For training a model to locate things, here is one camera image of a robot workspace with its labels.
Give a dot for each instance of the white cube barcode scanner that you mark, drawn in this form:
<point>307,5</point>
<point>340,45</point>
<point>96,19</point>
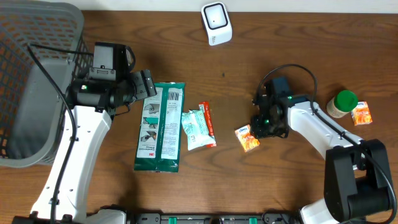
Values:
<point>216,23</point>

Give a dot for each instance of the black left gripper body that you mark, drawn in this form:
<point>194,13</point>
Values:
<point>143,88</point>

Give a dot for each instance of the black mounting rail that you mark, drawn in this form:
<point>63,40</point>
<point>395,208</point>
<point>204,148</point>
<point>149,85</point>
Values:
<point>265,218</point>

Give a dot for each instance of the red snack stick packet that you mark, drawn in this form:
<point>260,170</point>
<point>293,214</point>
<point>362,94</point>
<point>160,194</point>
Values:
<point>205,108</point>

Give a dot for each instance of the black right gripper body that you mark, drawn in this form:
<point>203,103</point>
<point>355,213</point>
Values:
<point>266,127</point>

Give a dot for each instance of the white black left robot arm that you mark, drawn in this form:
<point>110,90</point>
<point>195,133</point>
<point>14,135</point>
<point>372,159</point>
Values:
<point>90,103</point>

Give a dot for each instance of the green white 3M package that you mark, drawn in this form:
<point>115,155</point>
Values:
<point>158,147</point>

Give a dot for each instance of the white teal wipes packet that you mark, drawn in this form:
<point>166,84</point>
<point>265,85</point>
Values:
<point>195,127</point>

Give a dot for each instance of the grey plastic mesh basket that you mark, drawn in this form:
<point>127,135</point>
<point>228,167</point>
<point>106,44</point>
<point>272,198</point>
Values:
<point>32,113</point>

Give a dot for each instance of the green lid cream jar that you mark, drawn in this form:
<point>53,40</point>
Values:
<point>341,104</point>

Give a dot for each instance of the orange small box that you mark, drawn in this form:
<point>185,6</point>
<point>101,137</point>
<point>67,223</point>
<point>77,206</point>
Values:
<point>246,139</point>
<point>361,114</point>

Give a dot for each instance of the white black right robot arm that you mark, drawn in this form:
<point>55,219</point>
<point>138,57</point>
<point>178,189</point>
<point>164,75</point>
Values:
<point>357,175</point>

